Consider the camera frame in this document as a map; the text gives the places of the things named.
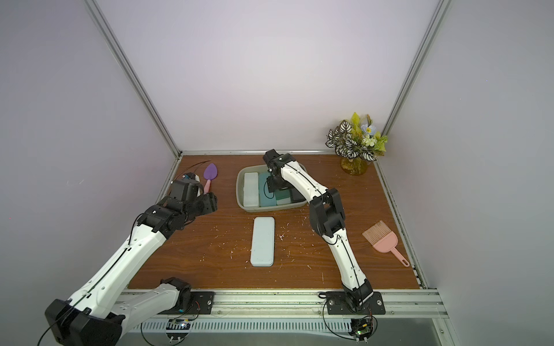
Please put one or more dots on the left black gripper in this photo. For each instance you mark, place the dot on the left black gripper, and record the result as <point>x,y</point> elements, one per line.
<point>210,202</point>

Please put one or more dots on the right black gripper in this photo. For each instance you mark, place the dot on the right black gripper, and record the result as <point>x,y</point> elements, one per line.
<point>277,184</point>

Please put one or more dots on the dark green pencil case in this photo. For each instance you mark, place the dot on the dark green pencil case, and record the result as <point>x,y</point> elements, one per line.
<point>283,197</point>

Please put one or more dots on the teal ribbed pencil case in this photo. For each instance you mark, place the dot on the teal ribbed pencil case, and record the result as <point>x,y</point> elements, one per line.
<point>266,199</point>

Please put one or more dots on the dark grey pencil case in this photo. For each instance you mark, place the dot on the dark grey pencil case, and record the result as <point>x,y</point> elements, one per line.
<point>296,196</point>

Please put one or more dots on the frosted clear pencil case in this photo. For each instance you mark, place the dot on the frosted clear pencil case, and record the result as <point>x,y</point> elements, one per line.
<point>251,190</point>

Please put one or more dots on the grey-green plastic storage box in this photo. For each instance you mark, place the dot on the grey-green plastic storage box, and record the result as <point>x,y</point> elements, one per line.
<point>240,196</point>

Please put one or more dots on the pale blue white pencil case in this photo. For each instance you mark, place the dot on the pale blue white pencil case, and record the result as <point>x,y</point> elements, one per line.
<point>263,242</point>

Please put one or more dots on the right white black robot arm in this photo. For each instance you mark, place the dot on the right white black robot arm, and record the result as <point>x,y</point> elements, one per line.
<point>327,219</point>

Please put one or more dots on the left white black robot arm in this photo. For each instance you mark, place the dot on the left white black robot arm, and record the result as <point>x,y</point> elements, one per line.
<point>92,314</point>

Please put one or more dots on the artificial flower plant in vase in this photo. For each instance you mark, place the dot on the artificial flower plant in vase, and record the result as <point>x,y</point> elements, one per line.
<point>357,142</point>

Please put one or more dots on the left small circuit board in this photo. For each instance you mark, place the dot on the left small circuit board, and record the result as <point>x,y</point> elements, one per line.
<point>177,330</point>

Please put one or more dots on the small circuit board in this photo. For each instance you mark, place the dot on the small circuit board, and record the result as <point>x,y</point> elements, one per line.
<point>362,329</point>
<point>177,330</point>

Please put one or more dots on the right small circuit board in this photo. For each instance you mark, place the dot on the right small circuit board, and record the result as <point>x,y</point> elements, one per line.
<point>362,329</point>

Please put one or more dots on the purple trowel pink handle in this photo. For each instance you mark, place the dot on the purple trowel pink handle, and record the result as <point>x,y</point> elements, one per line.
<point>210,174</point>

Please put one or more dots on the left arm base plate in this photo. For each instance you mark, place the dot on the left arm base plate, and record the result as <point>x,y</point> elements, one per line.
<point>198,303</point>

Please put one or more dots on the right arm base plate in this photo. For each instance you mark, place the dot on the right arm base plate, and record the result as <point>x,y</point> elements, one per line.
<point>338,303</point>

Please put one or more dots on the aluminium front rail frame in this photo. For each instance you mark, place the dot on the aluminium front rail frame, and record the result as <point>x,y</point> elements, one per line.
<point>302,310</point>

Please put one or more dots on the left aluminium corner post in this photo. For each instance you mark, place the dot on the left aluminium corner post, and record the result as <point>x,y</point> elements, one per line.
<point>123,61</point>

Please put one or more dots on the aluminium corner post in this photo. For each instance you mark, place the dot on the aluminium corner post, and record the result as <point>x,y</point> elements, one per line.
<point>123,61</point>
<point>417,62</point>

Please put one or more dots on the right aluminium corner post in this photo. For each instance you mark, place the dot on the right aluminium corner post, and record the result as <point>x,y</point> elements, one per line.
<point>417,62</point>

